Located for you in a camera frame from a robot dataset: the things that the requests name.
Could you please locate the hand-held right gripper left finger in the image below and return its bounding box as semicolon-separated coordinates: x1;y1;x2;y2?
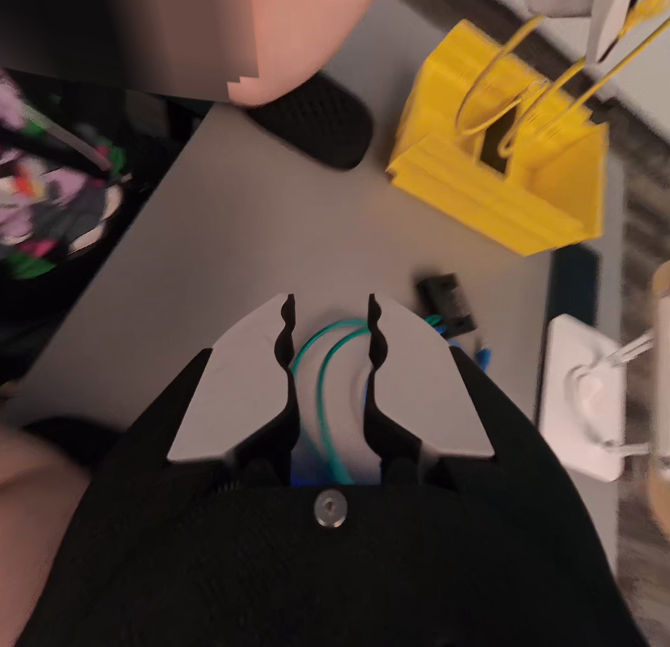
166;292;301;469

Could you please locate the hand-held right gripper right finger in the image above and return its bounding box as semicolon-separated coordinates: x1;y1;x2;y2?
363;292;496;469

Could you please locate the black network switch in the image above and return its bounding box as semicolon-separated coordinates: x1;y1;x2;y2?
415;272;478;338

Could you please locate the yellow plastic bin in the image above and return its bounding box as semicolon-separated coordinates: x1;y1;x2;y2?
386;19;610;258

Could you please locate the yellow ethernet cable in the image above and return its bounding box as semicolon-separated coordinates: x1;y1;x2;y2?
454;0;670;158

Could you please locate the person's left forearm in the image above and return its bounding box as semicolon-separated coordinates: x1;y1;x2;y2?
226;0;394;109

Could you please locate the white base acrylic stand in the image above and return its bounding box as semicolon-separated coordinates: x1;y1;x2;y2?
538;313;655;484

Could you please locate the dark blue mat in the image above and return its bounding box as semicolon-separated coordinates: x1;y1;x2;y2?
549;245;601;339

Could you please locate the person's leg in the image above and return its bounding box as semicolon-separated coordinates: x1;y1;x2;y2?
0;431;94;647

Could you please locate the black wrist rest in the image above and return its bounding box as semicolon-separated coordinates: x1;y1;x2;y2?
245;71;375;172

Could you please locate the colourful bag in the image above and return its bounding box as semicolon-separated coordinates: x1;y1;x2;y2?
0;68;129;281

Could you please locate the blue ethernet cable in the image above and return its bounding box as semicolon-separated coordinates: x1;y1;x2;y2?
289;325;494;488

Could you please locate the green ethernet cable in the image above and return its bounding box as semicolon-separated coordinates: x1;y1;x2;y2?
289;314;445;486

